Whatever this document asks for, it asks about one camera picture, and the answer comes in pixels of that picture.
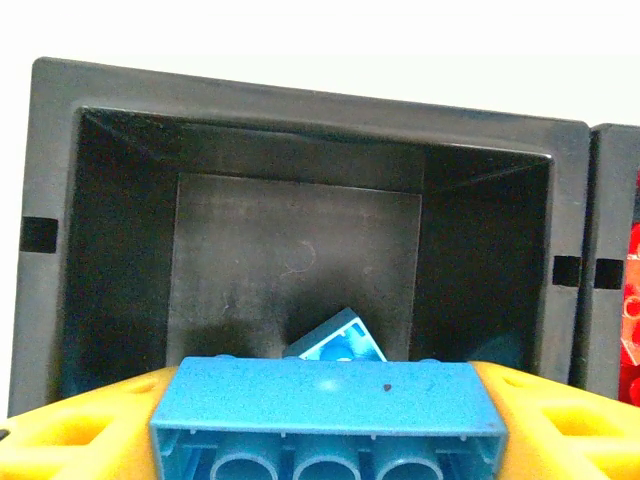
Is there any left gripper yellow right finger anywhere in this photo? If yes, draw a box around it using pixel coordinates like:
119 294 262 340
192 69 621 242
469 359 640 480

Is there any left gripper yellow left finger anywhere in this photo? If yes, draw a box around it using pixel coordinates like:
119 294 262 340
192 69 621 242
0 366 181 480

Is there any red lego brick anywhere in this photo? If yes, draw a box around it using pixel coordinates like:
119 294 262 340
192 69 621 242
621 222 640 366
618 362 640 404

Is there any long blue lego brick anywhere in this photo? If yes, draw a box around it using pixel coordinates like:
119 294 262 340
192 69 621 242
149 355 510 480

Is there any black plastic bin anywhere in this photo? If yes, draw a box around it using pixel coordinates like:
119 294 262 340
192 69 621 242
569 122 640 404
7 56 594 419

